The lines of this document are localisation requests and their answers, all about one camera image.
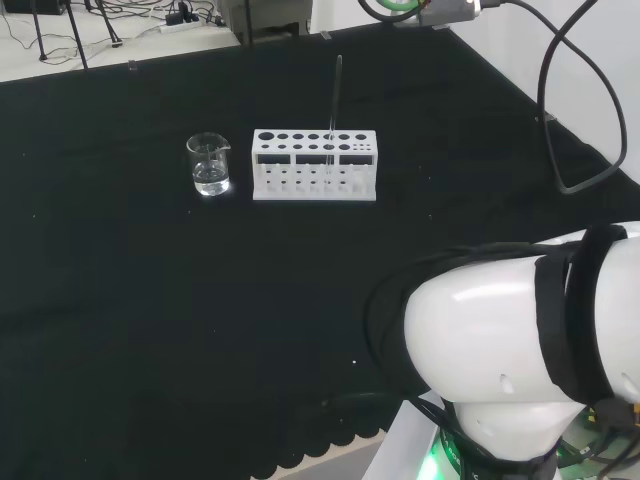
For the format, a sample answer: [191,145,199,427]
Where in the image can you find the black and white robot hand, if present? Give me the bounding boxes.
[418,0,484,27]

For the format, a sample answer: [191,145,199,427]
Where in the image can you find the clear glass rod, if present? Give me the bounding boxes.
[324,54,345,189]

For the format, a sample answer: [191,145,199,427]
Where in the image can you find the white test tube rack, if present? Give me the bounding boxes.
[251,128,379,202]

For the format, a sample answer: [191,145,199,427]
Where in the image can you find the black bench cloth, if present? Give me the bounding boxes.
[0,20,640,480]

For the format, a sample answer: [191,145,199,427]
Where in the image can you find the thick black cable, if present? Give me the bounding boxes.
[478,0,628,197]

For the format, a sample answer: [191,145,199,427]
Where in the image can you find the black power adapter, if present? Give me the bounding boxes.
[165,2,201,26]

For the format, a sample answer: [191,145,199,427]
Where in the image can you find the clear glass beaker with water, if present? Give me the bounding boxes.
[185,131,232,198]

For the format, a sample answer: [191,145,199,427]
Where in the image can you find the green cable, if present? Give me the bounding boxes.
[375,0,424,13]

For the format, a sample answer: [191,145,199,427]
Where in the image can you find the grey equipment box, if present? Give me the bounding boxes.
[218,0,314,47]

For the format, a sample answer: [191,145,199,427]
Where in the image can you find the black tripod leg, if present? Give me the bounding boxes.
[29,0,50,63]
[64,0,90,71]
[94,0,123,49]

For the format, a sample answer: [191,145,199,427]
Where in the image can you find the white power strip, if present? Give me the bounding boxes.
[158,19,202,35]

